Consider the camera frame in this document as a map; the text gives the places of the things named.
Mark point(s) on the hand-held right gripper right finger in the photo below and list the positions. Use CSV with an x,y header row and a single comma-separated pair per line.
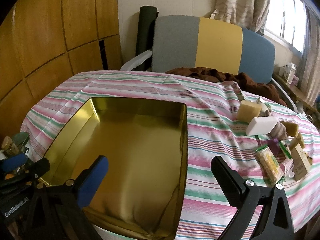
x,y
225,177

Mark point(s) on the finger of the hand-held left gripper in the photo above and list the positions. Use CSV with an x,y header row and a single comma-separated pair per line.
x,y
12,162
37,167

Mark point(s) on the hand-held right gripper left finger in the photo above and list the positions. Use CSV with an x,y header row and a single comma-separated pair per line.
x,y
95,177

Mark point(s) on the gold metal tin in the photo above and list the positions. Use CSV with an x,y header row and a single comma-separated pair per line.
x,y
130,142

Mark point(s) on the large yellow sponge wedge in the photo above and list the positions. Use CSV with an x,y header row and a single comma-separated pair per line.
x,y
292,129

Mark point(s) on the green essential oil box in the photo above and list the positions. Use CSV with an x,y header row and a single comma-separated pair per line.
x,y
262,101

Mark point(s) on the glass jar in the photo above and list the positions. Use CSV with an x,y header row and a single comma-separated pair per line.
x,y
11,147

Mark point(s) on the green glass container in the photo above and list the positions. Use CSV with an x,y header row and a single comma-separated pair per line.
x,y
22,138

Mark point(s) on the yellow textured packet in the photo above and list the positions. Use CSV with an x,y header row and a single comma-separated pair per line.
x,y
270,163

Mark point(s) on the pink green striped tablecloth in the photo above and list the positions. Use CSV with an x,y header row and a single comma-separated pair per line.
x,y
212,130

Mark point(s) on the purple packet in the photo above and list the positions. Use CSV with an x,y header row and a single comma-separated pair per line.
x,y
273,145

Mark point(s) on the white sponge block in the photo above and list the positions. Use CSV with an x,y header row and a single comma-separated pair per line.
x,y
260,126

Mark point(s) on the pink hair roller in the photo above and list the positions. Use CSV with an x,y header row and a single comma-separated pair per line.
x,y
287,168

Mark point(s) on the green and white packet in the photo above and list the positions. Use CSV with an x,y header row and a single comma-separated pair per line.
x,y
285,150

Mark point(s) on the clear plastic cap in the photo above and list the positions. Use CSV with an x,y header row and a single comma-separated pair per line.
x,y
291,175

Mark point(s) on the small yellow sponge block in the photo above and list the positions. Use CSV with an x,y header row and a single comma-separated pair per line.
x,y
247,111

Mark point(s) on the pink striped sock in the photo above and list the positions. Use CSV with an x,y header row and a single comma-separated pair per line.
x,y
278,131

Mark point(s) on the beige cardboard box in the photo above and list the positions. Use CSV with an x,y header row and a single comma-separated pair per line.
x,y
301,163

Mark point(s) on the yellow sponge chunk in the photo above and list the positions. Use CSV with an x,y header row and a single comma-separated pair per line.
x,y
298,141

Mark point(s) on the brown cloth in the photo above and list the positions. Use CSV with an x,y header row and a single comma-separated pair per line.
x,y
252,82

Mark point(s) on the wooden side table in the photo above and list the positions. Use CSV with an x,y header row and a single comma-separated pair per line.
x,y
297,91

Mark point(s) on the pink box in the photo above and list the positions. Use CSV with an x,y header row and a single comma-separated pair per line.
x,y
296,80

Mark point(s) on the white carton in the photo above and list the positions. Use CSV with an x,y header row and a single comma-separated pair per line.
x,y
287,73

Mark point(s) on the wooden wardrobe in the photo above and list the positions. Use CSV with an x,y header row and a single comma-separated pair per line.
x,y
50,42

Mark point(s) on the tricolour padded chair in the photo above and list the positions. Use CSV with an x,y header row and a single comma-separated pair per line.
x,y
217,45

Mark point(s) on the beige patterned curtain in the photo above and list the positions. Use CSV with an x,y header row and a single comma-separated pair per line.
x,y
240,2
312,62

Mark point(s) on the dark green rolled mat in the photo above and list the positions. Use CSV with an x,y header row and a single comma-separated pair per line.
x,y
145,30

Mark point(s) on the window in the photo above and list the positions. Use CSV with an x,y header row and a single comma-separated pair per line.
x,y
287,12

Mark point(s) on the pale grey side rail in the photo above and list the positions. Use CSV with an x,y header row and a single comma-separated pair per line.
x,y
135,61
287,95

